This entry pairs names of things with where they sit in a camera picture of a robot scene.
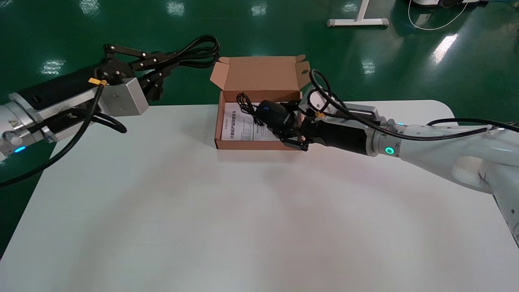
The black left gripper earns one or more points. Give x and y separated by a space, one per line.
61 87

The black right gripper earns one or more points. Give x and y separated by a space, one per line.
336 136

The open brown cardboard box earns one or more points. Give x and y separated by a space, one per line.
259 75

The white printed manual sheet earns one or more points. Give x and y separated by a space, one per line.
239 129

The white table leg base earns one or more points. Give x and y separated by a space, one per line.
357 22

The white and black floor device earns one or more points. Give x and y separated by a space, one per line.
425 2

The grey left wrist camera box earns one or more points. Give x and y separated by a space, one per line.
125 97

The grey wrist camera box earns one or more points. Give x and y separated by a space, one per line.
361 110
125 97

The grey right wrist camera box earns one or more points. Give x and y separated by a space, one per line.
361 110

